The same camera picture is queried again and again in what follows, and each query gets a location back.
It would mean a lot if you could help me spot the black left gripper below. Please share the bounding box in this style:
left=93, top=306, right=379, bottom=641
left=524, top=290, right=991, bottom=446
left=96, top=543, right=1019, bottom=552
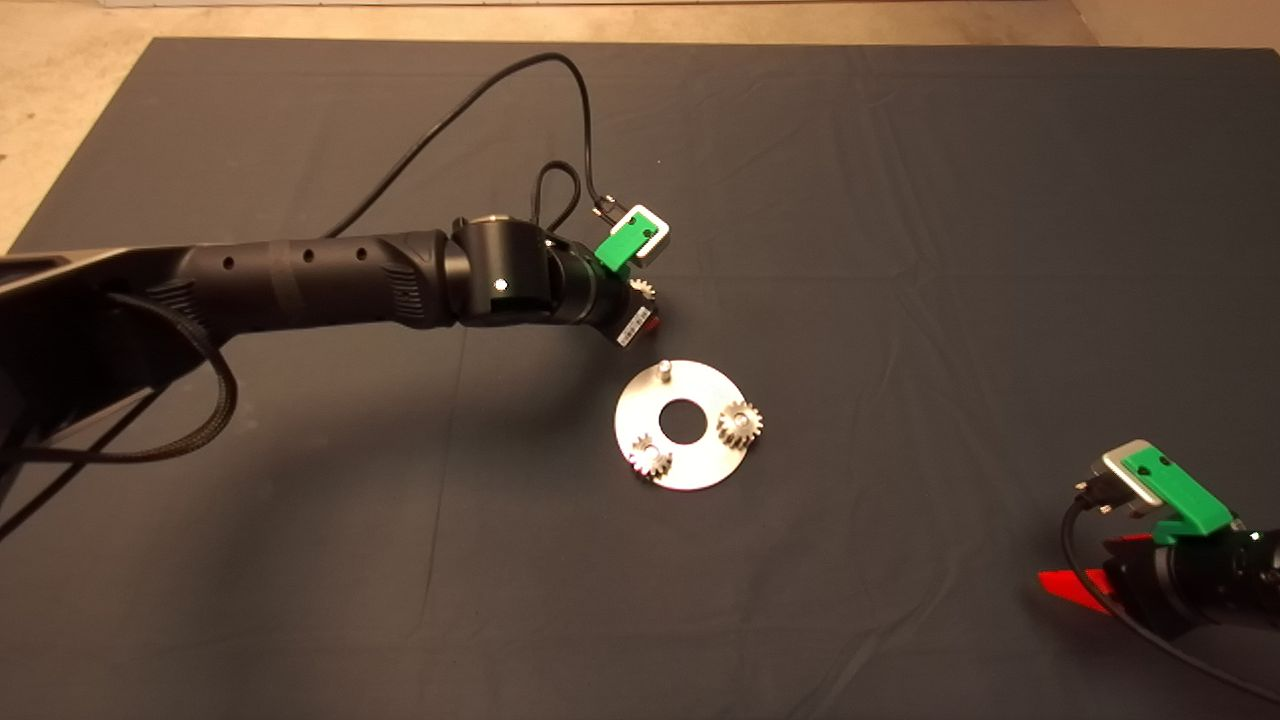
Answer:
left=582, top=264, right=663, bottom=350

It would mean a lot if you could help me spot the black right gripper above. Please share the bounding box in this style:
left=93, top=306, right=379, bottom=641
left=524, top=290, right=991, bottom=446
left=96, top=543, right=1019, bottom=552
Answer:
left=1037, top=533, right=1246, bottom=641

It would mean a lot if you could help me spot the round metal carrier plate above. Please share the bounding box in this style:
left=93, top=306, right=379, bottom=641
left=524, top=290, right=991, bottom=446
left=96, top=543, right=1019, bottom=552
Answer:
left=614, top=358, right=751, bottom=493

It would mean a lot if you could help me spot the dark grey table cloth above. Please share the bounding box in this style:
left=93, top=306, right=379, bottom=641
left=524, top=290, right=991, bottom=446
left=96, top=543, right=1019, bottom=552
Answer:
left=0, top=38, right=1280, bottom=720

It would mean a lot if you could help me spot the black right camera cable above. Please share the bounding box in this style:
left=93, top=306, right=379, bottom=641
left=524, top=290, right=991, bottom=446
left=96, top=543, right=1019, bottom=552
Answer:
left=1062, top=480, right=1280, bottom=701

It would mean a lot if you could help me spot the black camera cable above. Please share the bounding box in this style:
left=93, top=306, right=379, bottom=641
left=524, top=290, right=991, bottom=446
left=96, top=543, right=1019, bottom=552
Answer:
left=1062, top=480, right=1280, bottom=701
left=318, top=52, right=626, bottom=241

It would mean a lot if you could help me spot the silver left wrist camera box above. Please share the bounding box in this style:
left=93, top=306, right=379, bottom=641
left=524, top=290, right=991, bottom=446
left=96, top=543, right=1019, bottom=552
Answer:
left=618, top=205, right=669, bottom=263

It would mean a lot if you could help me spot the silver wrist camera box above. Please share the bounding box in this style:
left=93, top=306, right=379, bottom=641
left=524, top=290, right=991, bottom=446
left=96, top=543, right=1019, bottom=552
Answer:
left=618, top=205, right=669, bottom=263
left=1100, top=440, right=1166, bottom=513

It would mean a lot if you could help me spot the green left camera mount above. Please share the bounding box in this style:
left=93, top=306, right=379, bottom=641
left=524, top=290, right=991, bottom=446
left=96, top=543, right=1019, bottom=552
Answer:
left=594, top=218, right=661, bottom=273

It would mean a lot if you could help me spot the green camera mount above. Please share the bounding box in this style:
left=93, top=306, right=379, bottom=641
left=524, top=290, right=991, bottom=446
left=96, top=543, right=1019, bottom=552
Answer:
left=594, top=218, right=661, bottom=273
left=1120, top=448, right=1234, bottom=546

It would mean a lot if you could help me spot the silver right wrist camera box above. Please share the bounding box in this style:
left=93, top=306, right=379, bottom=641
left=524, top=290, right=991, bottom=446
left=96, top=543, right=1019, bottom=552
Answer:
left=1100, top=440, right=1166, bottom=513

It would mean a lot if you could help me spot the green right camera mount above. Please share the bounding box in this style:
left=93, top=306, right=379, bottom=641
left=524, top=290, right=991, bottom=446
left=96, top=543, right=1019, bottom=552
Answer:
left=1120, top=448, right=1234, bottom=546

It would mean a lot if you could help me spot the braided left gripper cable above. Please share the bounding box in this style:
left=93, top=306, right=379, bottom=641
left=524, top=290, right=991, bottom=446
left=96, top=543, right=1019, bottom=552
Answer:
left=533, top=160, right=583, bottom=236

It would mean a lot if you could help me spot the black left camera cable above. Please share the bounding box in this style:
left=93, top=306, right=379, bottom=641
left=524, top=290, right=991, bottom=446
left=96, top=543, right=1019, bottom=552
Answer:
left=318, top=52, right=626, bottom=241

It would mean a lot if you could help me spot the thick braided arm cable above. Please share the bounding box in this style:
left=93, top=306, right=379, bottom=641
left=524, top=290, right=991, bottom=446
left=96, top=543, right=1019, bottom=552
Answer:
left=0, top=290, right=238, bottom=466

